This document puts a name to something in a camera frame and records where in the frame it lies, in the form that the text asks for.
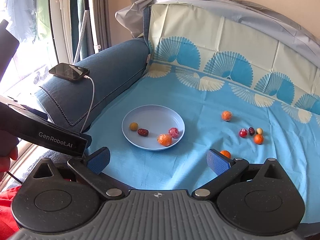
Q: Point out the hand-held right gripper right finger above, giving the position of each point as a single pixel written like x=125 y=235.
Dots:
x=218 y=163

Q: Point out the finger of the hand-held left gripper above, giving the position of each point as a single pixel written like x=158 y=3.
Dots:
x=87 y=140

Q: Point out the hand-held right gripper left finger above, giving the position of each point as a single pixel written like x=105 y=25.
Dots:
x=98 y=161

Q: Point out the small orange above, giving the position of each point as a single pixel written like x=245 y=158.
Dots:
x=258 y=139
x=225 y=154

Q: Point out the small red fruit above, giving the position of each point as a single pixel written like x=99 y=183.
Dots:
x=243 y=133

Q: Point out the dark red date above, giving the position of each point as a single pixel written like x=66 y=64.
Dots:
x=251 y=131

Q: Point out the plastic orange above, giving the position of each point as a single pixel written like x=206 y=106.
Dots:
x=165 y=140
x=227 y=115

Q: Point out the small yellow fruit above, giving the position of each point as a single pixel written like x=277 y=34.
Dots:
x=260 y=130
x=133 y=126

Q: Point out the light blue plate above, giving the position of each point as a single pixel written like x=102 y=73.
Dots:
x=152 y=120

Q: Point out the person's left hand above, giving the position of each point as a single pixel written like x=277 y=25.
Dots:
x=7 y=158

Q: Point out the grey blanket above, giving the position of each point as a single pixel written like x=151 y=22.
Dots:
x=55 y=153

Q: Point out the small red date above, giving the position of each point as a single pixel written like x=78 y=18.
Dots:
x=143 y=131

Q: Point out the pink wrapped candy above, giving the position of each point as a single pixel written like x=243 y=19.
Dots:
x=173 y=132

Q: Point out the blue patterned sheet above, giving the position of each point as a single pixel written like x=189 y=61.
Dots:
x=200 y=100

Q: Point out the black smartphone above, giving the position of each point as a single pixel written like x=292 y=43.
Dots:
x=68 y=71

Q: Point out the blue sofa armrest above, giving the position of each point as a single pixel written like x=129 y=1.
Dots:
x=112 y=65

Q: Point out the red cloth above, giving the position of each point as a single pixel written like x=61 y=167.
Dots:
x=6 y=210

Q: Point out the black panel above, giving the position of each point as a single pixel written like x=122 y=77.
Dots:
x=7 y=47

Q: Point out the dark curtain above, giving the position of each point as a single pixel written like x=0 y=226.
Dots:
x=101 y=17

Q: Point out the pale hanging cloth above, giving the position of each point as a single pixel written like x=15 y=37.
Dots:
x=22 y=5

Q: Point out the white garment steamer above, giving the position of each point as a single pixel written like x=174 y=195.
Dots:
x=86 y=0

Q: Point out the white window frame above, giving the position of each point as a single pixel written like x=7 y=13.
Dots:
x=60 y=30

